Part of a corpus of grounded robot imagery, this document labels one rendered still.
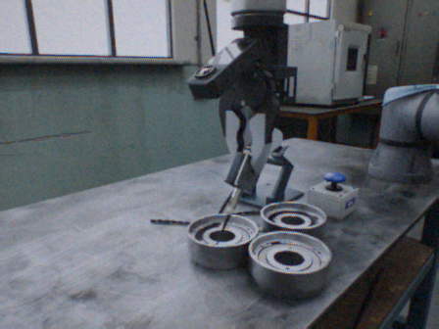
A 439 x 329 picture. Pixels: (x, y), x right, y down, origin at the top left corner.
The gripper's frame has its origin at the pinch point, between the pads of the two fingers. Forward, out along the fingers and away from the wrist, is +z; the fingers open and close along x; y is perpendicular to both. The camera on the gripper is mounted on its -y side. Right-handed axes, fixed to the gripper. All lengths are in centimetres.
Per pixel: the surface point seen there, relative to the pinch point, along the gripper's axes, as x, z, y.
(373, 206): -9.4, 13.2, 30.2
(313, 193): -1.3, 9.4, 19.3
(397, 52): 86, -34, 381
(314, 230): -8.4, 9.8, 5.9
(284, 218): -1.8, 10.8, 8.6
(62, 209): 37.1, 13.3, -12.3
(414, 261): -14, 38, 60
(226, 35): 158, -41, 177
